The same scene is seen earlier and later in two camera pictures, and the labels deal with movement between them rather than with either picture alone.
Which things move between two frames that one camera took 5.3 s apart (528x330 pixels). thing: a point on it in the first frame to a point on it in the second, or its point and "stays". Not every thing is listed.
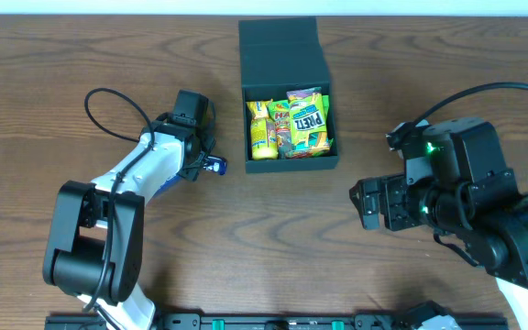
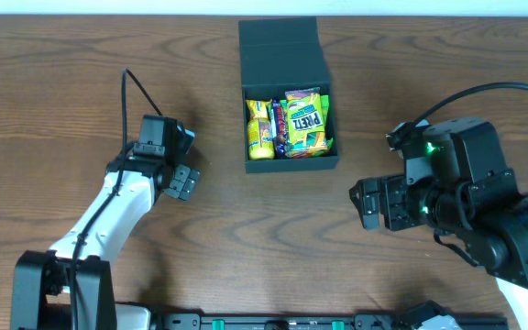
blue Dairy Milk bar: (215, 163) to (280, 128)
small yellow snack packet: (258, 109) stays
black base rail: (281, 322) stays
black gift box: (277, 56) stays
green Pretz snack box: (308, 124) stays
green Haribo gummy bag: (279, 110) to (328, 140)
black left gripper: (202, 156) to (182, 181)
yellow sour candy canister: (263, 139) stays
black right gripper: (392, 203) stays
